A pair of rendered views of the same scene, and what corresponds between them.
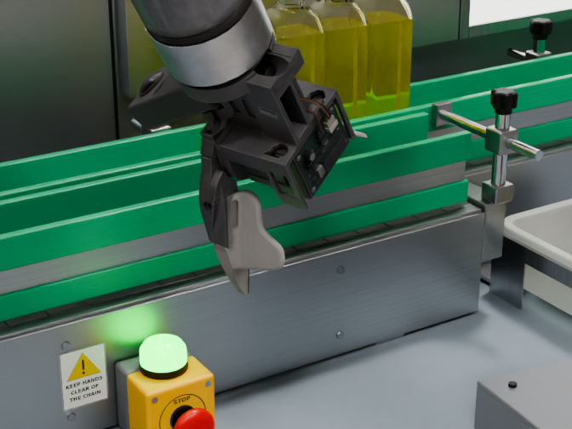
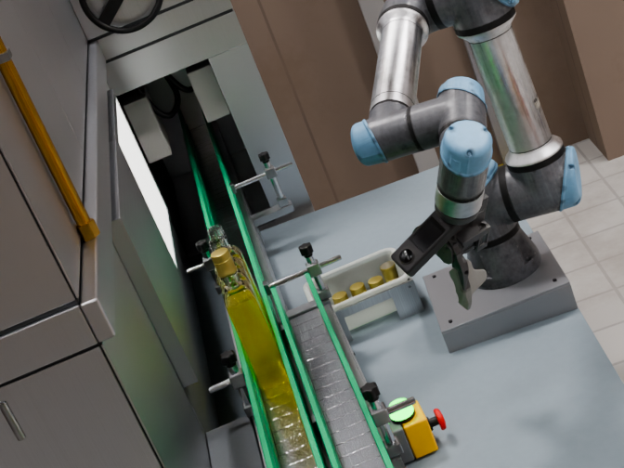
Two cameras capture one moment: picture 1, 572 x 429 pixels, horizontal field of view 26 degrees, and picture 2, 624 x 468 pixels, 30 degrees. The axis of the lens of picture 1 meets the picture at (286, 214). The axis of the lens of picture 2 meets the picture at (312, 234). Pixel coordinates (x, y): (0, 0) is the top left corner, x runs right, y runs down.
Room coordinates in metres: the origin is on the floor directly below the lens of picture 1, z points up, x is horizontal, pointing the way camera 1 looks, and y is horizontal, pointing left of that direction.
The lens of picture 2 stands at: (0.15, 1.62, 1.95)
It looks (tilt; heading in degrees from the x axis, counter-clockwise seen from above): 23 degrees down; 300
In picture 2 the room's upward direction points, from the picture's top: 22 degrees counter-clockwise
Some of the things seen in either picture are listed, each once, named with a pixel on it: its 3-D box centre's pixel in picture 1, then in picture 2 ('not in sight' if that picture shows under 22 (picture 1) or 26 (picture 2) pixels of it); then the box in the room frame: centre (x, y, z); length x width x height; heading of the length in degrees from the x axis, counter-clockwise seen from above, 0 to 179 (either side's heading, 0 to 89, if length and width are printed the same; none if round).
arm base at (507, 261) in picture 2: not in sight; (498, 249); (0.93, -0.39, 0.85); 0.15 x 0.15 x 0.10
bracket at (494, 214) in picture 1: (468, 216); (312, 318); (1.29, -0.21, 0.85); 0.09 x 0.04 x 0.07; 32
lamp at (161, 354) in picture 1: (163, 353); (400, 409); (1.00, 0.11, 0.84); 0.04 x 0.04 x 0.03
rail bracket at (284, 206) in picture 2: not in sight; (269, 195); (1.61, -0.76, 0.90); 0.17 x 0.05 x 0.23; 32
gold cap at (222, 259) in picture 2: not in sight; (223, 262); (1.26, 0.04, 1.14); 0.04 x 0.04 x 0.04
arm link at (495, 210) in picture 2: not in sight; (482, 199); (0.93, -0.39, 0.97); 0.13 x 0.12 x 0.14; 7
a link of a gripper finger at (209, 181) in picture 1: (227, 185); (456, 265); (0.84, 0.04, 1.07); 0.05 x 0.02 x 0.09; 144
